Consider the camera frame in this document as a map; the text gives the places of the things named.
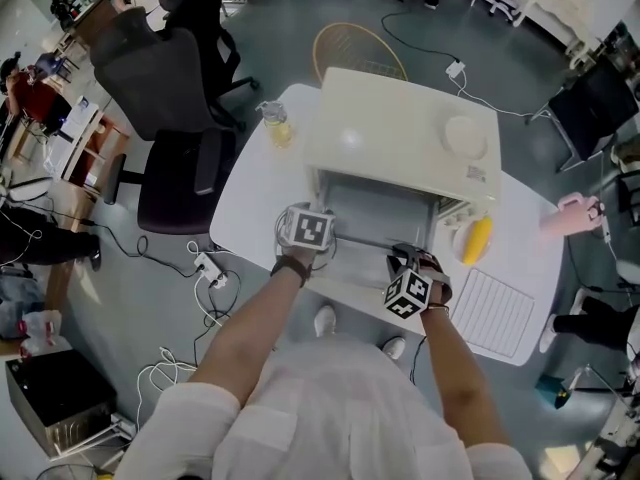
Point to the grey baking tray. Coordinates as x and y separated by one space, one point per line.
375 208

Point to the black silver box appliance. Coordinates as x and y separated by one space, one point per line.
55 398

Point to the black visitor chair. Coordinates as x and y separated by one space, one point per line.
590 113

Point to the black wristwatch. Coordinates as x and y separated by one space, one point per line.
292 270

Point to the yellow corn cob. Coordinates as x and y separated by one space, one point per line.
477 240

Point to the person's right forearm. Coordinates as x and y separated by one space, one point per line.
450 368

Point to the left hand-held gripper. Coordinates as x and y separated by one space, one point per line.
312 228

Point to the teal waste bin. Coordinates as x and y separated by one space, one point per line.
552 390

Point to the white sneaker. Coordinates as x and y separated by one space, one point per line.
325 320
395 348

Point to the black mesh office chair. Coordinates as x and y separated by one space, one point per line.
200 13
185 188

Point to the person's left forearm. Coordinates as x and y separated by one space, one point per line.
250 338

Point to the cream toaster oven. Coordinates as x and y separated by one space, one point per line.
390 118

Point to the white shirt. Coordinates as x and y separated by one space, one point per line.
340 418

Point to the pale pink plate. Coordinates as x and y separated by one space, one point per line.
459 245

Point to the white power strip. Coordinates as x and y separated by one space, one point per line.
210 270

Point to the white power adapter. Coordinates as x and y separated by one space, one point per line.
456 69

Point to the wicker basket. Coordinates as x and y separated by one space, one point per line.
355 48

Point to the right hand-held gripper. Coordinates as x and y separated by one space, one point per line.
407 293

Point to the white swivel chair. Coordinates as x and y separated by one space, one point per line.
505 8

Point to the clear bottle yellow liquid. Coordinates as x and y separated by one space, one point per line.
280 130

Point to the white plastic bag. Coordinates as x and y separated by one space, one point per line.
42 333

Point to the brown wooden shelf unit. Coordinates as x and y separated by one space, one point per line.
95 153

